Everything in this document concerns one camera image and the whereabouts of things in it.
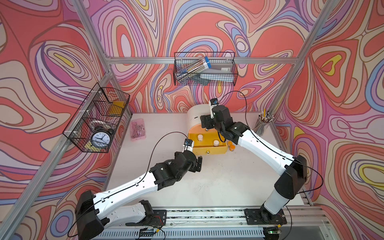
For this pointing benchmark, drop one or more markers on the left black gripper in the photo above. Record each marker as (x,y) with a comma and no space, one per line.
(194,166)

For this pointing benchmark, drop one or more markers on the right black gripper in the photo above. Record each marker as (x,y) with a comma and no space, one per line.
(206,119)

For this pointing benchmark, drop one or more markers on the orange top drawer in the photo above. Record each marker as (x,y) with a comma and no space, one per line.
(197,129)

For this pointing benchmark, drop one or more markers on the cream round drawer cabinet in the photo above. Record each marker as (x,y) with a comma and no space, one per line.
(194,114)

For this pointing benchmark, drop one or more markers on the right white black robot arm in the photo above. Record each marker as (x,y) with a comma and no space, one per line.
(292,170)

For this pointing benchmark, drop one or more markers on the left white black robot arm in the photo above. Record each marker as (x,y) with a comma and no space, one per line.
(99,211)

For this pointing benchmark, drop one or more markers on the orange paint can near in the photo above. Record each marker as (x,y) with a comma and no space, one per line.
(232,147)

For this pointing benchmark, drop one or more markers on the grey box in basket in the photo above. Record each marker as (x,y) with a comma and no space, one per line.
(219,72)

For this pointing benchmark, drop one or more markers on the clear pencil tube blue cap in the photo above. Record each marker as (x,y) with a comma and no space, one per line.
(188,71)

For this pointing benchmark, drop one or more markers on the pencil holder cup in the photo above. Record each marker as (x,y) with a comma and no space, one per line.
(263,120)

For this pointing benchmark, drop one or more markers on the pink plastic case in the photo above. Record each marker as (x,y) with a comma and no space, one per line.
(137,129)

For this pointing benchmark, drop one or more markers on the green circuit board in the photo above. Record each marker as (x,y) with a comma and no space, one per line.
(147,232)

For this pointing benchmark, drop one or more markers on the yellow object in basket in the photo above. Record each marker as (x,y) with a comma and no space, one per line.
(116,108)

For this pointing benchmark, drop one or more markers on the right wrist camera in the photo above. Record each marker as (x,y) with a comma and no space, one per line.
(213,103)

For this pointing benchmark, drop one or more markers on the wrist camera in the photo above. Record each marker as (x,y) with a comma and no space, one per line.
(213,103)
(188,145)

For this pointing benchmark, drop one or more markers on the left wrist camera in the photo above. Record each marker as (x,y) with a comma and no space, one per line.
(188,145)

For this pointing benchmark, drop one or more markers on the black wire basket back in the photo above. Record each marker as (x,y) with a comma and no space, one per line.
(183,58)

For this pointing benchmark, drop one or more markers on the black wire basket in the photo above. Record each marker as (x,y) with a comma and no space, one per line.
(183,58)
(94,107)

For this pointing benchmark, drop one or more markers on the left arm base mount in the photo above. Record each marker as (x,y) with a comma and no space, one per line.
(156,218)

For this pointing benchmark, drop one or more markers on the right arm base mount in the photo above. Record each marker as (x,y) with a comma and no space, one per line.
(263,217)

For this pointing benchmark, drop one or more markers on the black wire basket left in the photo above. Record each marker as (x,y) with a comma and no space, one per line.
(94,107)

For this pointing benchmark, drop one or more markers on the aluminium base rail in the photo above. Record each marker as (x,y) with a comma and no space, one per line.
(303,223)

